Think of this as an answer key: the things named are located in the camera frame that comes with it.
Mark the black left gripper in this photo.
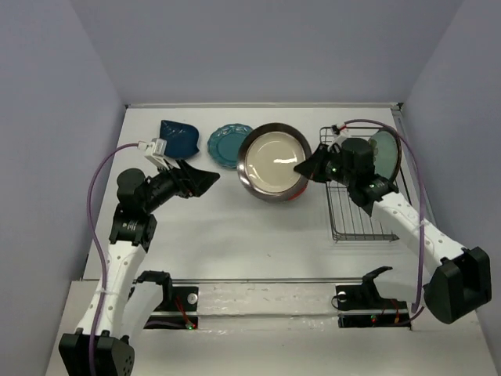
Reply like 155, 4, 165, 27
142, 158, 220, 213

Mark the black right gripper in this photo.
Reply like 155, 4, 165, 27
293, 143, 355, 187

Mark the red teal floral plate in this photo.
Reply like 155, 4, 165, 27
288, 185, 308, 201

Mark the dark blue leaf plate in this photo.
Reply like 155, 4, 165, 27
159, 120, 200, 160

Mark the teal scalloped plate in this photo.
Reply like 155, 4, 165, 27
207, 124, 253, 169

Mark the cream plate brown rim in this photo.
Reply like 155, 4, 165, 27
236, 122, 312, 202

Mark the dark teal blossom plate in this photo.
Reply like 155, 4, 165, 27
367, 128, 403, 182

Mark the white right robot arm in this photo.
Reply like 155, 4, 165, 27
294, 136, 492, 324

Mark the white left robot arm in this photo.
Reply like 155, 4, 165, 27
59, 161, 220, 375

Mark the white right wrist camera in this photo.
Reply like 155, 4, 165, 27
330, 123, 351, 147

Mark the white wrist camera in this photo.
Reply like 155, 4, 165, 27
137, 138, 167, 168
330, 123, 351, 147

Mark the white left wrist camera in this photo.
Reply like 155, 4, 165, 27
137, 138, 167, 168

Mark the black wire dish rack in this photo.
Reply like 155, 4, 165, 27
325, 123, 411, 241

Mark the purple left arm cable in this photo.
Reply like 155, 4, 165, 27
85, 143, 146, 376

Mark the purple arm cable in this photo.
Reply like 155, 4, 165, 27
85, 143, 146, 376
344, 118, 431, 319

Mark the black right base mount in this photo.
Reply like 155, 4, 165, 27
331, 266, 411, 329

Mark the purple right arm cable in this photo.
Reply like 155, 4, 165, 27
344, 118, 431, 319

